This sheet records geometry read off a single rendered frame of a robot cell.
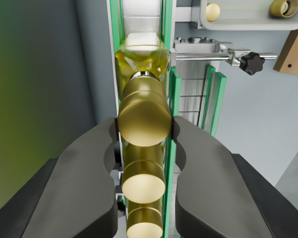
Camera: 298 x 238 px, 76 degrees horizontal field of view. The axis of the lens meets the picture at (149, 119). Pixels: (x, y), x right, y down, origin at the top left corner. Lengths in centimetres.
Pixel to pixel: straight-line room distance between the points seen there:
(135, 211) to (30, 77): 18
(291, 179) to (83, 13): 221
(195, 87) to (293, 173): 195
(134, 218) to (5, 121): 14
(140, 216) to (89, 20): 45
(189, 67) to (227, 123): 30
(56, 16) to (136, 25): 14
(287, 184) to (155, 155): 225
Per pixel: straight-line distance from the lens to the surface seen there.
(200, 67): 41
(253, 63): 30
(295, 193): 255
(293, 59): 62
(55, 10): 41
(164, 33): 30
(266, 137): 75
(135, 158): 16
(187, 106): 44
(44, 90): 27
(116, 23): 30
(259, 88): 64
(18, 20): 25
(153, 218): 19
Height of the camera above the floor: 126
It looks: 60 degrees down
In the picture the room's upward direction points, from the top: 177 degrees clockwise
